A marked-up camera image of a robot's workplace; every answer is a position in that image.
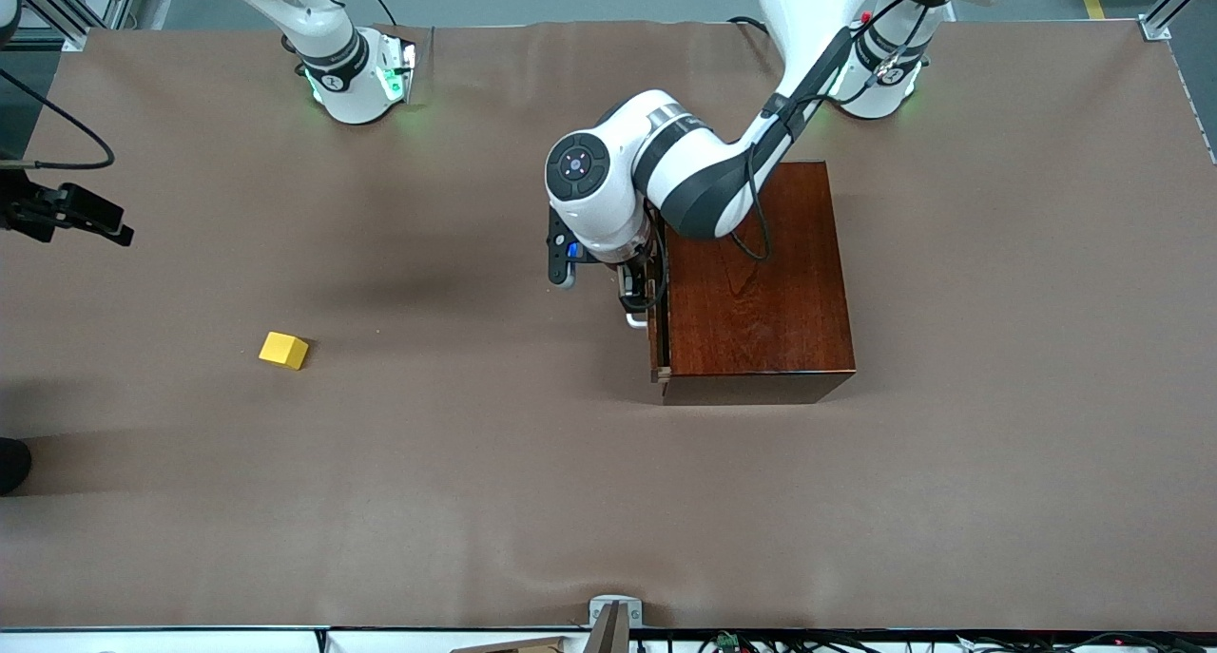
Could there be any dark brown wooden cabinet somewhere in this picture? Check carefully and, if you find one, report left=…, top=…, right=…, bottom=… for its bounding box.
left=663, top=161, right=857, bottom=407

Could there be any wooden drawer with white handle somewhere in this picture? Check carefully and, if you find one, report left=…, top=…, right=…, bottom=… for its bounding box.
left=625, top=254, right=672, bottom=386

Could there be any yellow cube block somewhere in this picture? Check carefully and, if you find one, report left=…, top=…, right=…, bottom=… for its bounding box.
left=259, top=332, right=310, bottom=371

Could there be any grey metal bracket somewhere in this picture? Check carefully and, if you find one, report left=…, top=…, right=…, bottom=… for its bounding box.
left=589, top=596, right=643, bottom=627

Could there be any brown cardboard piece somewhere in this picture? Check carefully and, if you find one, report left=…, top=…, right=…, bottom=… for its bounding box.
left=449, top=636, right=571, bottom=653

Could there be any white table edge rail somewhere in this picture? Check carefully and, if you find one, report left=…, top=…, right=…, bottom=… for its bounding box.
left=0, top=626, right=583, bottom=653

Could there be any brown table mat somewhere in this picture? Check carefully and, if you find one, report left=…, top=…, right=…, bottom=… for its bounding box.
left=0, top=21, right=1217, bottom=632

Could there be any grey aluminium post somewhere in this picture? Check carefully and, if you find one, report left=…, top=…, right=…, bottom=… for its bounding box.
left=582, top=604, right=630, bottom=653

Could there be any aluminium frame profile rack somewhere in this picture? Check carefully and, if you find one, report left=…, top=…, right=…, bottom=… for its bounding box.
left=19, top=0, right=144, bottom=50

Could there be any aluminium frame profile with bracket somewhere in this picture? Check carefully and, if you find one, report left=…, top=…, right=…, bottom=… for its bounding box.
left=1141, top=0, right=1217, bottom=41

